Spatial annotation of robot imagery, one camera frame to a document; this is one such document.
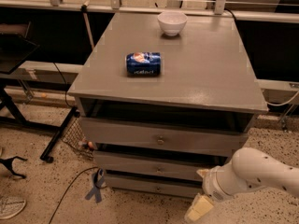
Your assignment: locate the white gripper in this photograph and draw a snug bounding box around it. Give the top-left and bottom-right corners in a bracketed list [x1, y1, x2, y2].
[184, 164, 247, 223]

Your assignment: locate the blue tape cross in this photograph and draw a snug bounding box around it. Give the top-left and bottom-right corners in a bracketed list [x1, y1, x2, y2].
[85, 169, 105, 203]

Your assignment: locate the wooden stick with black clip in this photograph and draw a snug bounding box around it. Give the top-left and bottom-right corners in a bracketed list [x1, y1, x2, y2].
[81, 0, 94, 50]

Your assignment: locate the grey bottom drawer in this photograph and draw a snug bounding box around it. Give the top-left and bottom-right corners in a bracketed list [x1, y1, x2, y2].
[105, 174, 203, 199]

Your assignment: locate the black table stand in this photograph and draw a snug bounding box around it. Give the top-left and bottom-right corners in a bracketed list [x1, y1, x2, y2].
[0, 21, 78, 164]

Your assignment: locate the grey top drawer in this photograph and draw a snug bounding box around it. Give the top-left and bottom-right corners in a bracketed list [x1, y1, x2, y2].
[79, 117, 248, 157]

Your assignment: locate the grey drawer cabinet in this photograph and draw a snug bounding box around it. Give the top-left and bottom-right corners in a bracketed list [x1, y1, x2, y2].
[68, 13, 267, 185]

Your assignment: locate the wire mesh basket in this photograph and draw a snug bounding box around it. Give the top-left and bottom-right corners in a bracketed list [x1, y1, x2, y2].
[61, 118, 93, 160]

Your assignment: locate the black clamp on floor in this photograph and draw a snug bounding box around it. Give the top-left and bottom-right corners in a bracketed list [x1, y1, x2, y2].
[0, 156, 26, 178]

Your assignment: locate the grey drawer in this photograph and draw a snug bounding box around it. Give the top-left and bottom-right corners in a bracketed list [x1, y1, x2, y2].
[79, 117, 248, 157]
[105, 174, 203, 199]
[93, 151, 221, 181]

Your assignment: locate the white bowl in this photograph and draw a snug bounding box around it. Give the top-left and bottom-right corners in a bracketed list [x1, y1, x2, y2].
[157, 11, 188, 36]

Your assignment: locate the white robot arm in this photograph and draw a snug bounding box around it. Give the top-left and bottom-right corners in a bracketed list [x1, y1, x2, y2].
[184, 147, 299, 224]

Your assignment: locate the white sneaker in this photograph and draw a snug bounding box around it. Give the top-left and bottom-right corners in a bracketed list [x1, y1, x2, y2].
[0, 196, 26, 220]

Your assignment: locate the blue soda can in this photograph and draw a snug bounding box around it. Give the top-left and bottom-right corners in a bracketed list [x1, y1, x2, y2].
[125, 52, 162, 76]

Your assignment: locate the white cable at right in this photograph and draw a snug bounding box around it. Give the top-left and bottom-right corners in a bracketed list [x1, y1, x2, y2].
[265, 89, 299, 107]

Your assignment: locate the black floor cable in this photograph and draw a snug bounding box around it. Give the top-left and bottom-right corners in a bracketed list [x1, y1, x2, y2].
[48, 166, 99, 224]

